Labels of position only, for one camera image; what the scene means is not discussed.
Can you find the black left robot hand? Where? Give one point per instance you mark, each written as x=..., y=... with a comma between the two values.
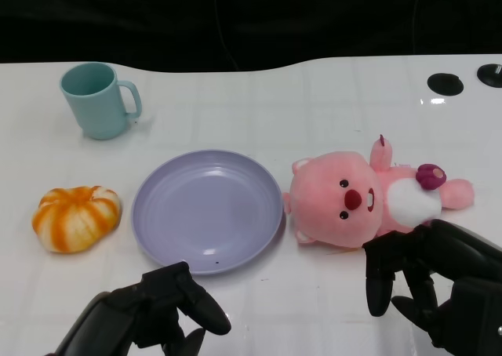
x=157, y=309

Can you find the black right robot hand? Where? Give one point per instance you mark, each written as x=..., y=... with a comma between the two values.
x=466, y=269

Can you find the pink plush beaver doll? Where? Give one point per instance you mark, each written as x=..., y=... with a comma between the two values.
x=321, y=199

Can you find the purple plastic plate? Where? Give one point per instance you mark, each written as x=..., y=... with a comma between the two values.
x=204, y=215

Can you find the orange white striped pumpkin toy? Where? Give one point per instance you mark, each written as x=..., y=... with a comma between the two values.
x=74, y=219

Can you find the black round table grommet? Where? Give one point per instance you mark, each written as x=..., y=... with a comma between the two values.
x=445, y=84
x=489, y=75

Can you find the teal plastic mug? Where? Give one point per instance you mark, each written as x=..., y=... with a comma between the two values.
x=98, y=109

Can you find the black backdrop cloth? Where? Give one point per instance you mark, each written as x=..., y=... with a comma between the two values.
x=117, y=19

